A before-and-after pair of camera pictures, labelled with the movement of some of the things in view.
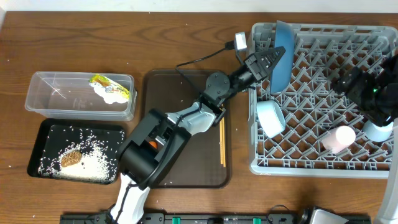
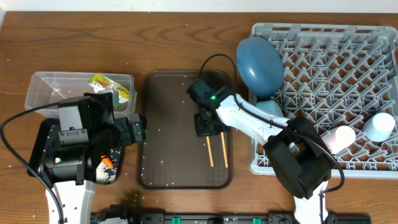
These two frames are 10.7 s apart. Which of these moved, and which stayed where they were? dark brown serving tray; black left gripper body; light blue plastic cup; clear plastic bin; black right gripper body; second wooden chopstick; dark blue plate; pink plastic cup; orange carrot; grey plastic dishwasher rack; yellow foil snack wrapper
Moved: dark blue plate; black left gripper body; black right gripper body; orange carrot
Stayed: clear plastic bin; dark brown serving tray; pink plastic cup; grey plastic dishwasher rack; light blue plastic cup; second wooden chopstick; yellow foil snack wrapper
